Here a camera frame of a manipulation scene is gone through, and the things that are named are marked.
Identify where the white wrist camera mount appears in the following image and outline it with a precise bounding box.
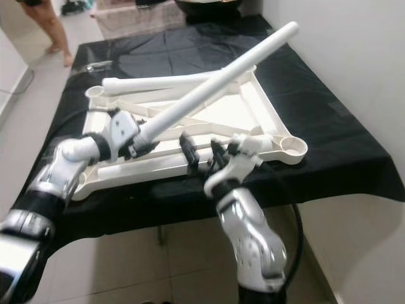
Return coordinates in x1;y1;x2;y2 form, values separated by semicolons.
204;133;276;197
111;108;143;156

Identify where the clear tape strip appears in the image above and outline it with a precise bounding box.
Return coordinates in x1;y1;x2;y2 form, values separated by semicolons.
82;60;111;72

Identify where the bare legged person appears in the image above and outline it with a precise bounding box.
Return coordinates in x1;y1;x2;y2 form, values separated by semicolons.
18;0;75;67

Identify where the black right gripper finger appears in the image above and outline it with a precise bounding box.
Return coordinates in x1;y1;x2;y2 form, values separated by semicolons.
206;141;230;173
180;134;202;175

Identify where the black and teal mop head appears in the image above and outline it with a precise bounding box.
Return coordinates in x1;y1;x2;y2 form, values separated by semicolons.
62;0;96;15

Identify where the white plastic table top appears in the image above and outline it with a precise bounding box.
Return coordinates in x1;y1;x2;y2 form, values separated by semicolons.
71;63;309;202

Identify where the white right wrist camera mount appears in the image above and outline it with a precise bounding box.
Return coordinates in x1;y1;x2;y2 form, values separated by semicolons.
204;133;276;197

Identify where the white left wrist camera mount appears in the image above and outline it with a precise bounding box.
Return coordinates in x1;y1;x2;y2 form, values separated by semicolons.
111;108;143;156

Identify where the black round basin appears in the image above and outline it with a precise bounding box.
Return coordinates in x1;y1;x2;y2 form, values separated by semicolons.
174;0;244;16

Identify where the black plastic table cover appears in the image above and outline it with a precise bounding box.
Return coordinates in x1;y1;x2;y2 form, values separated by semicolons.
32;16;405;251

